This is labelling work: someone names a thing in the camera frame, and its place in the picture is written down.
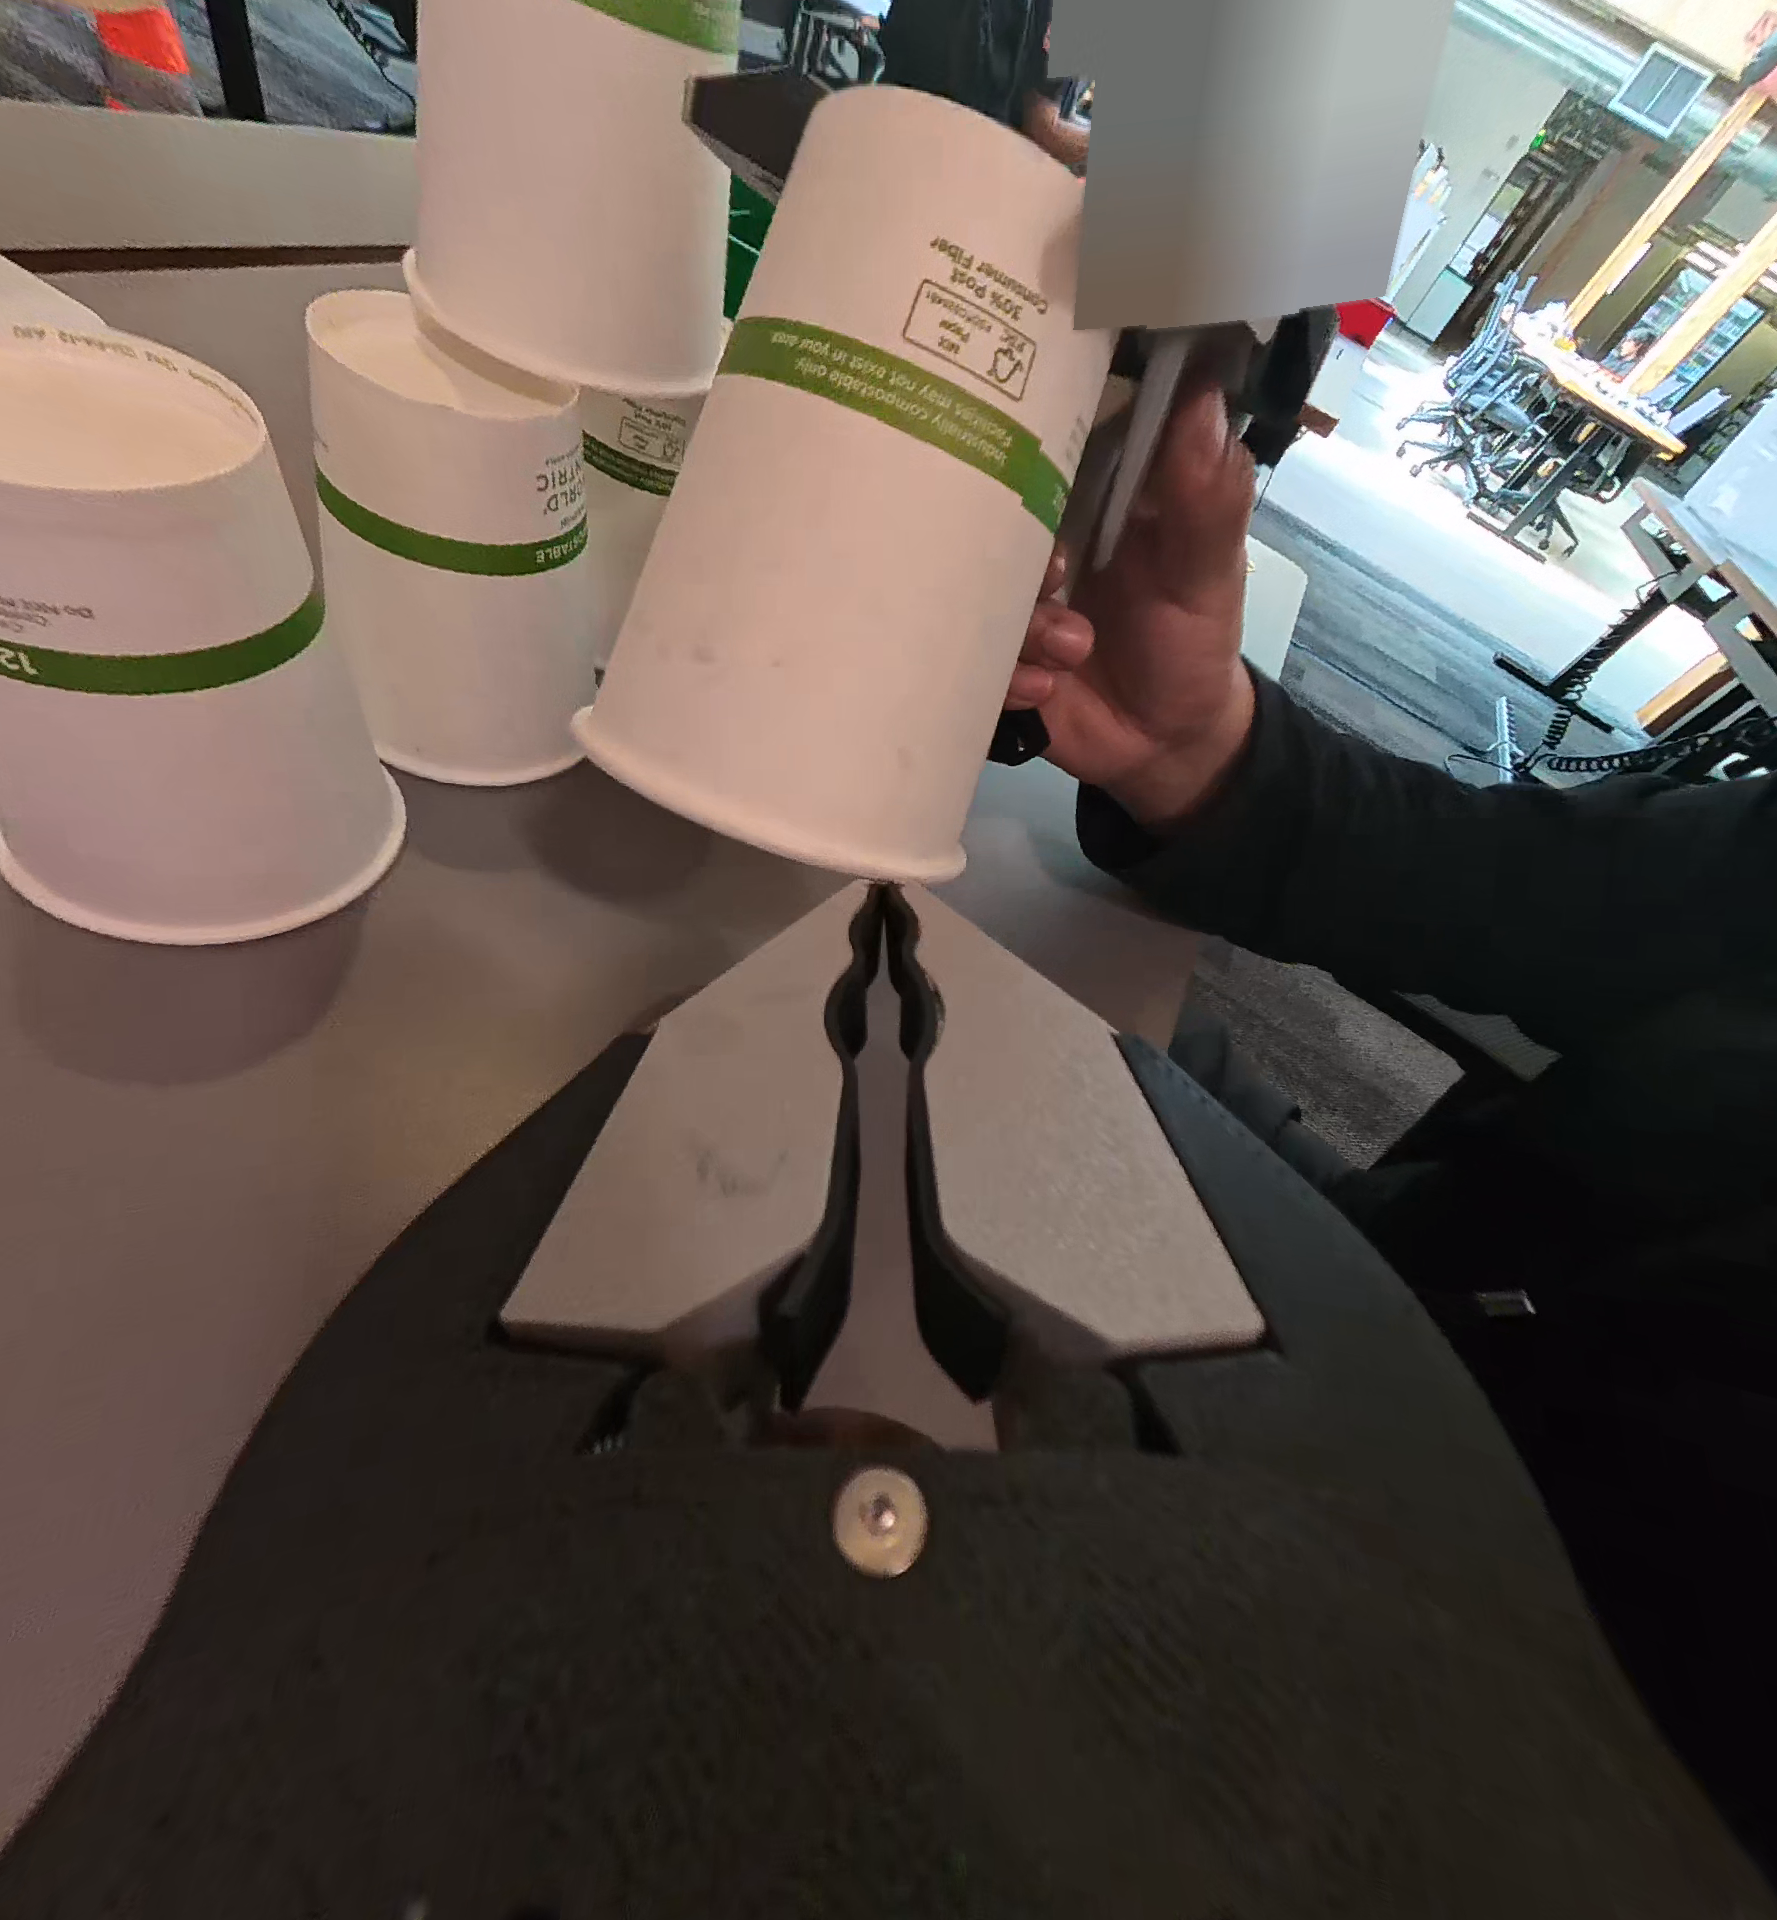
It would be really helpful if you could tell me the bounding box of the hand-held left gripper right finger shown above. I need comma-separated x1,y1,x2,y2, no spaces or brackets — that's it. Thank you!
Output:
888,885,1267,1406

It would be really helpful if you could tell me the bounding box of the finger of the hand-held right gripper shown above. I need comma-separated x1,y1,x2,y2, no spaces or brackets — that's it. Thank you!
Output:
1087,330,1207,576
681,65,833,184

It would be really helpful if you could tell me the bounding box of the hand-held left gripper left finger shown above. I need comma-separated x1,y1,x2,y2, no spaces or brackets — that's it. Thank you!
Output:
498,882,893,1406

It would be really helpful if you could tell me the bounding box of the person's right forearm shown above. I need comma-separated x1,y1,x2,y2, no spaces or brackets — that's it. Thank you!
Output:
1074,660,1777,1082

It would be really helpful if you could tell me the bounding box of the person's right hand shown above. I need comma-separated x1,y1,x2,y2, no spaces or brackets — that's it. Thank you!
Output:
1004,382,1260,828

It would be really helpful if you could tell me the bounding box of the green plastic bin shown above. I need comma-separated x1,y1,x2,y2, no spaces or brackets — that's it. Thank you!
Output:
721,162,782,323

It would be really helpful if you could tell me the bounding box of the black office chair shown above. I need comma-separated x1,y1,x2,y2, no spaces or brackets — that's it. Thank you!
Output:
1402,274,1546,485

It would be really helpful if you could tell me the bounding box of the long wooden desk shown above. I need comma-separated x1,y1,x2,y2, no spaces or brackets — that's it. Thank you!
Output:
1511,315,1694,561

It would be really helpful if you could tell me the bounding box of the white panel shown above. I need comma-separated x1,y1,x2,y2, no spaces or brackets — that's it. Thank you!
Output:
1680,390,1777,562

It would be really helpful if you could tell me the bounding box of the white office desk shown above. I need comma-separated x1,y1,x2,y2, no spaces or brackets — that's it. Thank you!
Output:
1627,478,1777,742

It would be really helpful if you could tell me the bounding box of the orange traffic cone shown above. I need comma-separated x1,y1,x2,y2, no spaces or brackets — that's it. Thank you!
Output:
89,0,194,80

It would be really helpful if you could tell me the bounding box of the black coiled cable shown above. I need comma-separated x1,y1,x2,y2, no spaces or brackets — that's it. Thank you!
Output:
1492,693,1709,786

